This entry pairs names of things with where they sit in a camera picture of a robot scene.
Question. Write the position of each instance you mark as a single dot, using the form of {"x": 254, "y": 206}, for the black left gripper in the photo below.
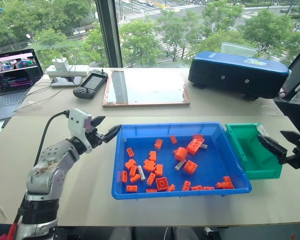
{"x": 95, "y": 138}

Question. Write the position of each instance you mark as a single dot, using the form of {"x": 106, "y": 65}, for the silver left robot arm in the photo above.
{"x": 45, "y": 172}

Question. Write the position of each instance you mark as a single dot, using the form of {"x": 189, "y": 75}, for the green plastic bin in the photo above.
{"x": 255, "y": 160}

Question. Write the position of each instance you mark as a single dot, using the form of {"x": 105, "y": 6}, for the black handheld game console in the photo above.
{"x": 90, "y": 83}

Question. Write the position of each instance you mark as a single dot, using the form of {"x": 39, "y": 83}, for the wooden framed board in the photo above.
{"x": 150, "y": 87}

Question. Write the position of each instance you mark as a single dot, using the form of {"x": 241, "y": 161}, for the dark glossy tablet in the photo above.
{"x": 65, "y": 82}

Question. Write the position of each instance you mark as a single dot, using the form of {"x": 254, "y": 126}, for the black monitor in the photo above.
{"x": 297, "y": 82}

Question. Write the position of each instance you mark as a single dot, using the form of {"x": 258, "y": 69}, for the white power strip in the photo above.
{"x": 75, "y": 70}

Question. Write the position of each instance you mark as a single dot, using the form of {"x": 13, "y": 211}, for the white power adapter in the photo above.
{"x": 59, "y": 63}

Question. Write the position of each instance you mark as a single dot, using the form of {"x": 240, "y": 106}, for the round orange building block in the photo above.
{"x": 180, "y": 153}

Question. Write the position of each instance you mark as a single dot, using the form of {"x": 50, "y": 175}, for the blue plastic tray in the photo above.
{"x": 210, "y": 175}

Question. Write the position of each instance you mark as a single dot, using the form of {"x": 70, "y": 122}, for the upside-down red square toy brick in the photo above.
{"x": 162, "y": 184}

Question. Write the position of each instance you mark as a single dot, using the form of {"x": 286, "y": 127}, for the dark blue hard case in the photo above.
{"x": 237, "y": 75}

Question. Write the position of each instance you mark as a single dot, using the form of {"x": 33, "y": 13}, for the large orange building block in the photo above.
{"x": 195, "y": 146}

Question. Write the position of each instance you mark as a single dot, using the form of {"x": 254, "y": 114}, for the red 2x2 building brick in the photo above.
{"x": 190, "y": 167}

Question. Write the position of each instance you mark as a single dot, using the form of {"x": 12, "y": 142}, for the grey laptop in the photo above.
{"x": 10, "y": 82}

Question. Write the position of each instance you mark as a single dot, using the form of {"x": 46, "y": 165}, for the red clamp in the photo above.
{"x": 10, "y": 231}

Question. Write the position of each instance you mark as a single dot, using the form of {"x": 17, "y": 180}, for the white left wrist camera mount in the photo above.
{"x": 76, "y": 120}

